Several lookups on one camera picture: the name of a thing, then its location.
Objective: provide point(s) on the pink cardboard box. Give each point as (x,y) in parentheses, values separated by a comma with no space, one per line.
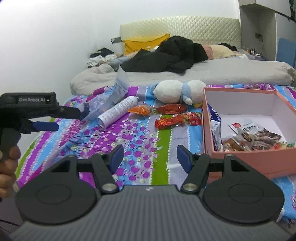
(242,162)

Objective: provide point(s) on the purple striped floral bedsheet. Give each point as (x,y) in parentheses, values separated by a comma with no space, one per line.
(138,143)

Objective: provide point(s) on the small black cloth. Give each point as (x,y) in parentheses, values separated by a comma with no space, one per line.
(229,47)

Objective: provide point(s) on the yellow pillow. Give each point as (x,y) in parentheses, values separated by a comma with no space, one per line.
(141,44)

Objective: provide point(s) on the green snack packet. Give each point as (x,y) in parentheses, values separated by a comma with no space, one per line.
(286,144)

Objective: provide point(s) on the black jacket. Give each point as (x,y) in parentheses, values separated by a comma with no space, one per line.
(166,58)

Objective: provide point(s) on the beige plush pillow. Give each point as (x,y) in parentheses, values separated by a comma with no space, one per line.
(219,52)

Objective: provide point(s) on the grey wall cabinet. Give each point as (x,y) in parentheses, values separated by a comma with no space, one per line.
(263,27)

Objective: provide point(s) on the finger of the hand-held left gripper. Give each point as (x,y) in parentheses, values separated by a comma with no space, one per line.
(69,112)
(45,126)

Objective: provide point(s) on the shiny red snack packet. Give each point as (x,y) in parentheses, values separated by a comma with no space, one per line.
(170,122)

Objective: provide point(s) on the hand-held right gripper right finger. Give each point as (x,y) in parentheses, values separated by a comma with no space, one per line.
(183,159)

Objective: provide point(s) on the red printed snack packet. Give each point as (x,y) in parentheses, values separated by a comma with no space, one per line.
(193,118)

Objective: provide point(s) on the blue foam panel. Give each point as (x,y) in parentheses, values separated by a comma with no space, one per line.
(286,52)

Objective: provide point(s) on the row of small bottles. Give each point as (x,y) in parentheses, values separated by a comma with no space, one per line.
(254,52)

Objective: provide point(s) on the orange snack packet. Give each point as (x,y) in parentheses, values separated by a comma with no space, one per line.
(141,109)

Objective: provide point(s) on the white and blue plush toy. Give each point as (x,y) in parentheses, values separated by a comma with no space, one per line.
(171,91)

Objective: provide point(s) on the dark red snack packet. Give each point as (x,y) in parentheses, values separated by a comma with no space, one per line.
(172,108)

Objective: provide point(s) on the white red-label snack packet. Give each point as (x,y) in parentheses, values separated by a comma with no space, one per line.
(238,126)

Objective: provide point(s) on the blue and white snack packet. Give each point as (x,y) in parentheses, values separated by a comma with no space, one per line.
(215,132)

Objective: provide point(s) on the clear plastic bag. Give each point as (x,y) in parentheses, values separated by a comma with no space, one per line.
(120,88)

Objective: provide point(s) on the wall socket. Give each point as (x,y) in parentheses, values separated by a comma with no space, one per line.
(115,40)

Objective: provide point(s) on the cream quilted headboard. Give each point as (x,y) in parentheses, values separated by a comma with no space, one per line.
(196,27)

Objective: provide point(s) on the light blue cloth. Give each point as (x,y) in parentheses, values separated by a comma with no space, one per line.
(119,62)

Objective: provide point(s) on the brown printed snack packet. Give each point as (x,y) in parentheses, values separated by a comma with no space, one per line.
(259,136)

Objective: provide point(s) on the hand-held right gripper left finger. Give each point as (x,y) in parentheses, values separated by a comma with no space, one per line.
(116,158)

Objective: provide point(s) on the person's left hand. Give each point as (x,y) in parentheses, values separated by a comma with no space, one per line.
(8,176)

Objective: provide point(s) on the white spray can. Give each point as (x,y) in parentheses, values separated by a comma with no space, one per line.
(118,111)

